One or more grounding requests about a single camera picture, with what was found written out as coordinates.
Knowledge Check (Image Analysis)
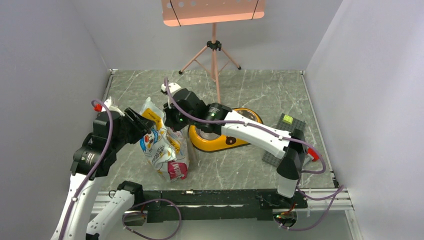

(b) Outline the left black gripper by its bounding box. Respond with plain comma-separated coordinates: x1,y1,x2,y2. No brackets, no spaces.
112,106,156,151

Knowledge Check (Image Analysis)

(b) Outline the pet food bag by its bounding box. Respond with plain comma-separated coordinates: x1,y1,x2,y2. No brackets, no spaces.
139,97,190,183

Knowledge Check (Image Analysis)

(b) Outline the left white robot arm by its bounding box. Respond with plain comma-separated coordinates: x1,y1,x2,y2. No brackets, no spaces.
51,108,155,240

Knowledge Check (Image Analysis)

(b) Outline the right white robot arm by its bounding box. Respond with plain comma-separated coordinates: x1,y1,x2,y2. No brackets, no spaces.
161,83,307,208

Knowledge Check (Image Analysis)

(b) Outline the yellow double pet bowl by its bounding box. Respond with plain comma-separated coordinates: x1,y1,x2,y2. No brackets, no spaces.
187,107,264,153

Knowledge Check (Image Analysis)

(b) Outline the pink music stand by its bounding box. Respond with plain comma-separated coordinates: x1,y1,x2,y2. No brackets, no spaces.
161,0,267,103

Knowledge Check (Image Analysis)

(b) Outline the grey building baseplate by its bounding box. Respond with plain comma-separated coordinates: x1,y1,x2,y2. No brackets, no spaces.
261,113,307,168

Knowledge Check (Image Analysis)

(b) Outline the green building brick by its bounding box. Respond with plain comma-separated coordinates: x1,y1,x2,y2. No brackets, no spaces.
282,114,294,125

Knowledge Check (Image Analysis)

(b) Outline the red grey toy tool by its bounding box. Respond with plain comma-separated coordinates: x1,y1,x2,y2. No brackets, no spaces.
303,147,320,165

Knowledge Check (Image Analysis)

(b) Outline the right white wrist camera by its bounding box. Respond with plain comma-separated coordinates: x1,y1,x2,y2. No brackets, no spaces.
160,82,182,99

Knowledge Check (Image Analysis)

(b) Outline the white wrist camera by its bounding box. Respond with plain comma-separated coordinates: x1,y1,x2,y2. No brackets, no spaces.
103,96,125,116
160,82,182,99

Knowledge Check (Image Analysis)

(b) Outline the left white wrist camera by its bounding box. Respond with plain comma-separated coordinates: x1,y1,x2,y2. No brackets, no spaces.
103,96,125,116

